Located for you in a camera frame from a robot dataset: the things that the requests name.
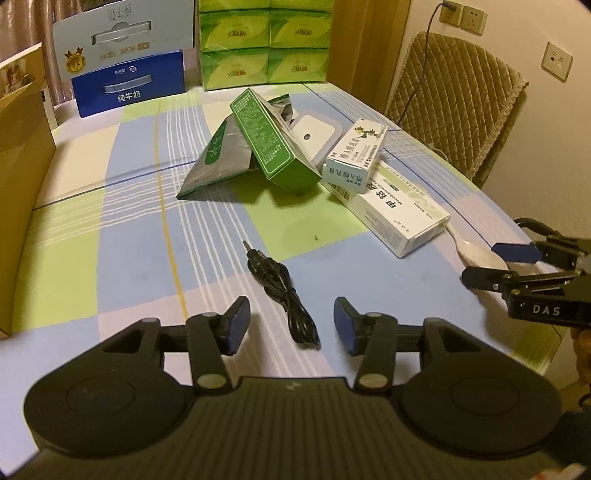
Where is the black audio cable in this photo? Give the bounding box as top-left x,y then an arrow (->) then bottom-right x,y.
244,240 -> 321,349

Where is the beige wall socket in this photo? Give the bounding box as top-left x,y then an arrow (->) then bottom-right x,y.
542,41 -> 573,83
462,6 -> 488,35
438,0 -> 463,26

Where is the light blue milk carton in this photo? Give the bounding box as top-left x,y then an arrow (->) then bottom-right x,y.
52,0 -> 197,77

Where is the green cardboard box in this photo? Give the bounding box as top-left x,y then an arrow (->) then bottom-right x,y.
230,88 -> 324,193

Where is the brown cardboard box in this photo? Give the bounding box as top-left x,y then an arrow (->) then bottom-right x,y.
0,78 -> 57,340

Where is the long white medicine box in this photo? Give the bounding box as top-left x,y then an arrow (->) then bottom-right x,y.
329,159 -> 452,258

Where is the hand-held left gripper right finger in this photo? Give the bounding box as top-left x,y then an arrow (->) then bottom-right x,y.
333,296 -> 490,393

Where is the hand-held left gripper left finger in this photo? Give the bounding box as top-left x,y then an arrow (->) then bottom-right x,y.
99,295 -> 252,395

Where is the stack of green tissue packs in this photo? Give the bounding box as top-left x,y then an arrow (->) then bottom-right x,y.
198,0 -> 334,90

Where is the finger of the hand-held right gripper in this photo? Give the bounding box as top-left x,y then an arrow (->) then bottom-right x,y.
462,264 -> 588,297
492,234 -> 591,267

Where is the small white flower print box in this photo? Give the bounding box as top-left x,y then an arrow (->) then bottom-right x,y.
325,117 -> 389,185

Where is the dark blue milk carton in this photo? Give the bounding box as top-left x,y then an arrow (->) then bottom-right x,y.
71,50 -> 188,117

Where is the person's right hand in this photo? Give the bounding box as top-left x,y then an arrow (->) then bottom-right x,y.
573,329 -> 591,386

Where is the white square night light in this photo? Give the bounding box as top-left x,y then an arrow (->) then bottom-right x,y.
288,111 -> 343,168

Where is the white box with photo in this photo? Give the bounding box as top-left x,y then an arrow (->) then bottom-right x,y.
0,42 -> 58,130

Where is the silver green foil pouch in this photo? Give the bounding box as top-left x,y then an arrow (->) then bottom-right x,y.
176,93 -> 296,200

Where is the chair with quilted cushion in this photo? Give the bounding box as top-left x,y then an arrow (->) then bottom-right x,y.
384,31 -> 529,188

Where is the dark power cable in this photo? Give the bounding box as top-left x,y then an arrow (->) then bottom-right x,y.
403,2 -> 455,121

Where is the white spoon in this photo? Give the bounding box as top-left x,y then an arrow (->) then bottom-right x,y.
442,222 -> 509,273

